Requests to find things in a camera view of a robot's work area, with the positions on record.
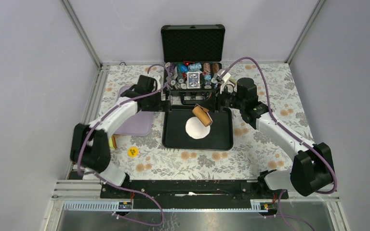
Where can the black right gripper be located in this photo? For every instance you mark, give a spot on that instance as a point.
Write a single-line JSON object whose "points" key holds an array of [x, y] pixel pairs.
{"points": [[218, 99]]}

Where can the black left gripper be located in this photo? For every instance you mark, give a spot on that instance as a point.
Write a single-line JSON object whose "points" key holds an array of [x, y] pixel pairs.
{"points": [[162, 105]]}

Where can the wooden rolling pin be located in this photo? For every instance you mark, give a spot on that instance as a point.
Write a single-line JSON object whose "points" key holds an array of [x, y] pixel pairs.
{"points": [[202, 114]]}

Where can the black baking tray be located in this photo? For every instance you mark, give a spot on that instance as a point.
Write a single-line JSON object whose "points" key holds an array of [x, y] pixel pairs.
{"points": [[183, 130]]}

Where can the white dough disc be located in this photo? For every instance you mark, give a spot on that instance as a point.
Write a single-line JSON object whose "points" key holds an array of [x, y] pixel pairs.
{"points": [[195, 129]]}

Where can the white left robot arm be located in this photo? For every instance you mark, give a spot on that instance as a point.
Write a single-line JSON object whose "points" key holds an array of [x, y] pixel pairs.
{"points": [[90, 143]]}

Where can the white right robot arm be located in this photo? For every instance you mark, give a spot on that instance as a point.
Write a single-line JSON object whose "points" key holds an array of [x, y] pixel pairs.
{"points": [[312, 170]]}

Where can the purple plastic tray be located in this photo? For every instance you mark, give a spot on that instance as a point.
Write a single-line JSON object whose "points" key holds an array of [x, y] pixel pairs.
{"points": [[137, 125]]}

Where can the blue playing card deck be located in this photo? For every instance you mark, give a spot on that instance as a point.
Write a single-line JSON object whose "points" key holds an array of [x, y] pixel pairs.
{"points": [[193, 80]]}

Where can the black poker chip case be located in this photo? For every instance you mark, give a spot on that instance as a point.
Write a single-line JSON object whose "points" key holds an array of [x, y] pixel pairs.
{"points": [[196, 46]]}

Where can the yellow round token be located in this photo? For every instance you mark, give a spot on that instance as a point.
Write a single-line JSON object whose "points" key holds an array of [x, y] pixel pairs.
{"points": [[132, 152]]}

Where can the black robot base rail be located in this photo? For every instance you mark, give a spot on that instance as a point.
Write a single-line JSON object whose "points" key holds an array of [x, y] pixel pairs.
{"points": [[240, 189]]}

